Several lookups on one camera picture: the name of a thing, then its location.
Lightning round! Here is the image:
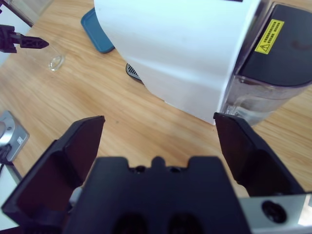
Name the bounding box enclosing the clear drinking glass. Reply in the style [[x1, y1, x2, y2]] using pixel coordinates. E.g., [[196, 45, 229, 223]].
[[36, 0, 66, 73]]

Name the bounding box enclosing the blue plastic tray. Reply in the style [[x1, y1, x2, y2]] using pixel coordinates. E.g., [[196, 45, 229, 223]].
[[80, 7, 116, 54]]

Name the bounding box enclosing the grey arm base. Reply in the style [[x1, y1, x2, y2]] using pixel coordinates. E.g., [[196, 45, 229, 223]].
[[0, 111, 30, 163]]

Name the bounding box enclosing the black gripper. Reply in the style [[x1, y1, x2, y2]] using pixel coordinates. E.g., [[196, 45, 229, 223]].
[[0, 23, 50, 54]]

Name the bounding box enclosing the black drip tray metal grate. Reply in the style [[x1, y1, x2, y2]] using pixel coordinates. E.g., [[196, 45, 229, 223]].
[[125, 62, 144, 83]]

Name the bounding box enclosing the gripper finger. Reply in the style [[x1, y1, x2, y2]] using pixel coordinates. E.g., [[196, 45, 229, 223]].
[[213, 112, 307, 197], [0, 115, 106, 234]]

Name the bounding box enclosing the white capsule coffee machine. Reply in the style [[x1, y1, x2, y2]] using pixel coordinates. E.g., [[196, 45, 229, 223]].
[[94, 0, 263, 126]]

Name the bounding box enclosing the clear water tank black lid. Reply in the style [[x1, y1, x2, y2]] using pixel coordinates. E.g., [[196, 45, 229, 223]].
[[223, 1, 312, 126]]

